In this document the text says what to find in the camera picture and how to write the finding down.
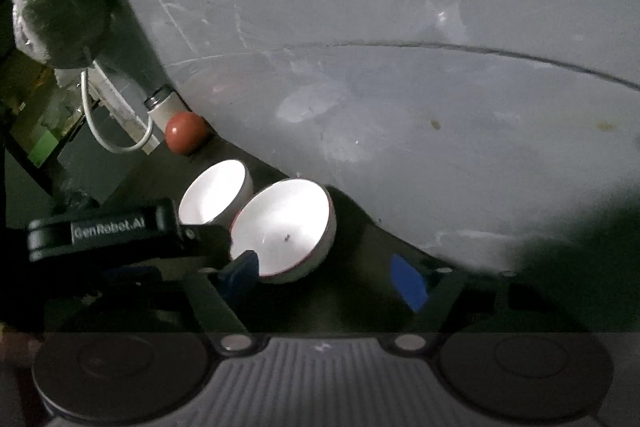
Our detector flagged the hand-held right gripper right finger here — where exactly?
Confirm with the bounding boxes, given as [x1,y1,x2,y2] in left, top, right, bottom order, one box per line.
[389,253,598,354]

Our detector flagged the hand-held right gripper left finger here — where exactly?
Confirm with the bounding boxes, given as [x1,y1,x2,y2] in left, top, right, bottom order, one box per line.
[60,251,261,355]

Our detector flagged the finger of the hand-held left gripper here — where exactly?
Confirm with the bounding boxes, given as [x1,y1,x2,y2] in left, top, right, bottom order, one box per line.
[182,223,234,269]
[100,264,166,295]

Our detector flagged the white ceramic bowl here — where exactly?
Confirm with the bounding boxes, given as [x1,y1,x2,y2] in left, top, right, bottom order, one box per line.
[179,159,254,225]
[229,178,337,284]

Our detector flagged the grey cabinet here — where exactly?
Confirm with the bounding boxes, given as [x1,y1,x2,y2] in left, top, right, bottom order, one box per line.
[50,107,201,218]

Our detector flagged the yellow-green box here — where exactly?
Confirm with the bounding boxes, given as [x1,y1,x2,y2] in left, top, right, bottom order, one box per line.
[27,132,56,168]

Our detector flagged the red ball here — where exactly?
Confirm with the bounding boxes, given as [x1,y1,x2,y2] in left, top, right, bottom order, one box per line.
[165,111,206,155]

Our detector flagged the white thermos bottle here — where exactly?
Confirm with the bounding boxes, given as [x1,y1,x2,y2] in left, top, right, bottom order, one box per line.
[144,87,183,128]

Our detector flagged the white hose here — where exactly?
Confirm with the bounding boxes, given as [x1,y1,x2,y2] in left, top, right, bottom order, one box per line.
[80,62,161,154]

